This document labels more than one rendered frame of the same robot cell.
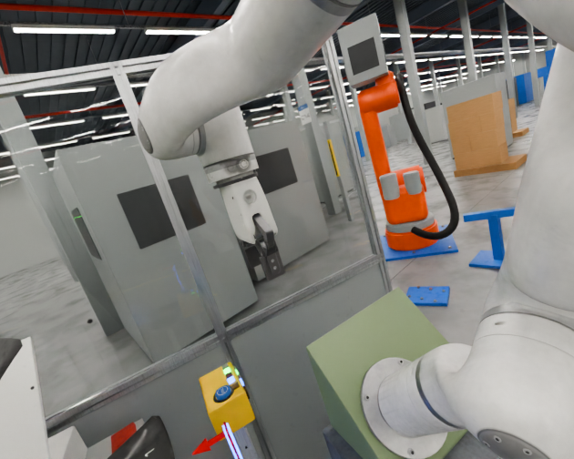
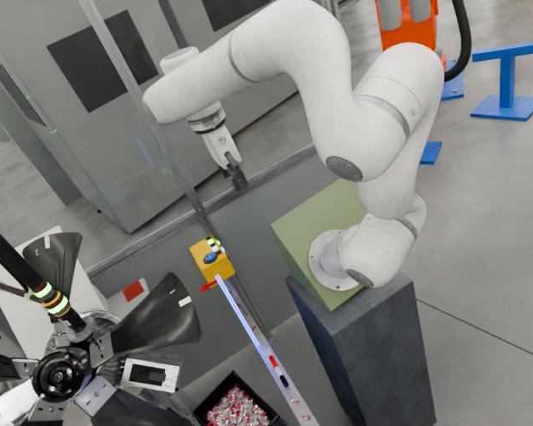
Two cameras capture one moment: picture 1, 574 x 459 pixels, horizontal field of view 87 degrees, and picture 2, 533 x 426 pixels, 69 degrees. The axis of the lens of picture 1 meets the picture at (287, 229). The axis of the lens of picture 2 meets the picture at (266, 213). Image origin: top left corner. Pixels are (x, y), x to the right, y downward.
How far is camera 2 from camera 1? 0.47 m
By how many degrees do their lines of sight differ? 23
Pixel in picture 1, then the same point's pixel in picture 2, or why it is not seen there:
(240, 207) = (216, 148)
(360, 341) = (310, 218)
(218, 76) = (199, 93)
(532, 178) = not seen: hidden behind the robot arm
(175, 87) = (173, 99)
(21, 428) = (75, 284)
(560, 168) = not seen: hidden behind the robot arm
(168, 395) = (161, 260)
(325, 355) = (283, 230)
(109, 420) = (118, 280)
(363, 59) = not seen: outside the picture
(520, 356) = (369, 236)
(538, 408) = (367, 259)
